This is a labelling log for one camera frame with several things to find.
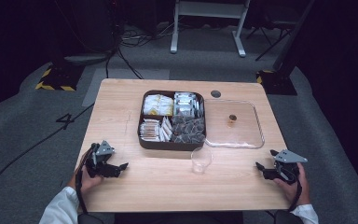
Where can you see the white metal desk frame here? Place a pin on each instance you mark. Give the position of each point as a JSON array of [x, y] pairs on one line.
[[209, 9]]

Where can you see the clear lid with wooden knob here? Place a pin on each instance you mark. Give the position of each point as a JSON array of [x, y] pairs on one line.
[[233, 130]]

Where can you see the person's dark clothing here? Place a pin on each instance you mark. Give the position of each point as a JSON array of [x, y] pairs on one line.
[[180, 217]]

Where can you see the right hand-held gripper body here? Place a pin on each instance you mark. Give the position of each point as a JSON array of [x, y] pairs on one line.
[[287, 163]]

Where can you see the dark brown compartment box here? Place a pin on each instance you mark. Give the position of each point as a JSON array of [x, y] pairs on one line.
[[143, 146]]

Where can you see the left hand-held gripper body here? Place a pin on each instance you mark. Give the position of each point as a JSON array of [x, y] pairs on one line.
[[97, 158]]

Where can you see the person's left hand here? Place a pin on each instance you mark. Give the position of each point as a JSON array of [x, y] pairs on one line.
[[88, 182]]

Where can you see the pile of grey tea bags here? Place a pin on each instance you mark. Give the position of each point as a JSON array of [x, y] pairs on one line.
[[189, 129]]

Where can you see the round grey table grommet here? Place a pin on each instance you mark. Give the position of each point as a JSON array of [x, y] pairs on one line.
[[215, 93]]

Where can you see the pile of brown stick sachets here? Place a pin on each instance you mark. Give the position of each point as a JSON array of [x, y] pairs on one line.
[[149, 130]]

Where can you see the person's right hand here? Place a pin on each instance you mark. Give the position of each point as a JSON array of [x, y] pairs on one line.
[[298, 189]]

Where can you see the black folding stand legs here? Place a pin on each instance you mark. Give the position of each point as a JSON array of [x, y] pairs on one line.
[[270, 37]]

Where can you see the pile of silver packets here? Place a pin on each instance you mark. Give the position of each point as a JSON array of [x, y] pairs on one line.
[[186, 104]]

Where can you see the black yellow striped stand base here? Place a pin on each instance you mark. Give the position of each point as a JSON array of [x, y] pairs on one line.
[[276, 82], [59, 79]]

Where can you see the clear plastic cup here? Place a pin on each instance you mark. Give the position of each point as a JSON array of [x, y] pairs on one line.
[[200, 161]]

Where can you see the row of white paper sachets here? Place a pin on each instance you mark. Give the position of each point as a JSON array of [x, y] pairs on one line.
[[166, 129]]

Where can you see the pile of yellow white packets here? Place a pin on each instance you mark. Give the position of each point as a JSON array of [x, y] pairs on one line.
[[158, 105]]

